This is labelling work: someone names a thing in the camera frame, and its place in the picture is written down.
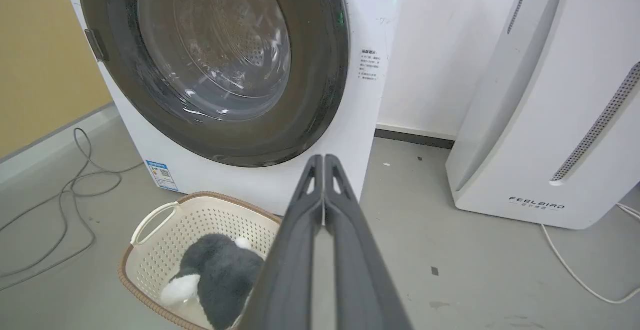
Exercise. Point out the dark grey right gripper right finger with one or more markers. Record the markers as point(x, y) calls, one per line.
point(360, 275)

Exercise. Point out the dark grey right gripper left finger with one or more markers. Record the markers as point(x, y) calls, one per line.
point(287, 270)

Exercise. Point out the white front-load washing machine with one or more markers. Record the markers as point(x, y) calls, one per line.
point(370, 100)

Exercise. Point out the dark round washing machine door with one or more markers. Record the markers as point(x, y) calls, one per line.
point(215, 65)

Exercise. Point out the grey and white plush toy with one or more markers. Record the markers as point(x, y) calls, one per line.
point(220, 280)

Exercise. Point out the cream perforated laundry basket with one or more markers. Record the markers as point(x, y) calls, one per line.
point(165, 250)

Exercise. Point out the blue energy label sticker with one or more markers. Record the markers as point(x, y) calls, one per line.
point(162, 175)

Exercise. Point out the white air purifier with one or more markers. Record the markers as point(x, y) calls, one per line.
point(545, 110)

